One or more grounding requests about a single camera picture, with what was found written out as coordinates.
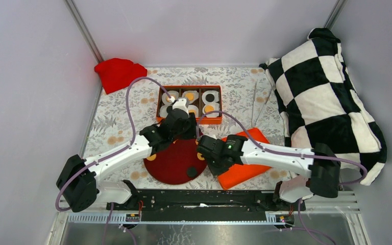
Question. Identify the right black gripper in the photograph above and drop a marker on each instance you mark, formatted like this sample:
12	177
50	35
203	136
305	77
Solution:
216	171

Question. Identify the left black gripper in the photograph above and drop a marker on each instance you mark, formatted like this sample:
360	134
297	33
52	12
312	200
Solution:
191	125

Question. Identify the orange tin lid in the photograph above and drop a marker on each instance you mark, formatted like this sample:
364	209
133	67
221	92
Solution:
240	173

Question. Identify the black round cookie bottom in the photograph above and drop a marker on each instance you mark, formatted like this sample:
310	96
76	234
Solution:
210	97

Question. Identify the black round cookie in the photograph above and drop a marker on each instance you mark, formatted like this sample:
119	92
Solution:
192	172
210	97

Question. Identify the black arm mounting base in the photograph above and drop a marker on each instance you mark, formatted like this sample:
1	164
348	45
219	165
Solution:
172	205

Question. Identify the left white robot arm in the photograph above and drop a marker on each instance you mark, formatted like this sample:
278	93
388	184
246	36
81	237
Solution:
81	183

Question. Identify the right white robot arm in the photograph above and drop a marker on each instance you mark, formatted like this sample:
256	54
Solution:
284	159

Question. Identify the round orange cookie bottom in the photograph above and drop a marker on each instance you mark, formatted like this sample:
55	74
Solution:
200	157

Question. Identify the black round cookie right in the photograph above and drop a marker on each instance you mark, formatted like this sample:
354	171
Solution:
192	172

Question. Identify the orange compartment cookie tin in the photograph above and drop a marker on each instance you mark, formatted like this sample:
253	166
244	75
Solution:
202	119

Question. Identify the dark red round plate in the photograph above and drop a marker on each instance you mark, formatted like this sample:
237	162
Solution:
170	165

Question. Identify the floral table mat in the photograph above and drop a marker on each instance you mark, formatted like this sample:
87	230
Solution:
120	112

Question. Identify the red cloth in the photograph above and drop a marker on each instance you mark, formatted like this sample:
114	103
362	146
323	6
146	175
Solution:
116	74

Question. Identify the black white checkered blanket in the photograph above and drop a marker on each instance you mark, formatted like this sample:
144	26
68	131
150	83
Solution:
321	109

